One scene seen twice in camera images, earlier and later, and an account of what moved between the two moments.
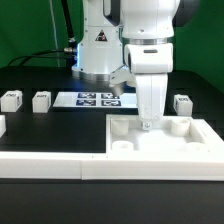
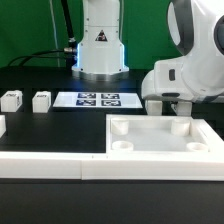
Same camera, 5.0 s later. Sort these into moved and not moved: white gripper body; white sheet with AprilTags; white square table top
Moved: white gripper body
Not moved: white sheet with AprilTags; white square table top
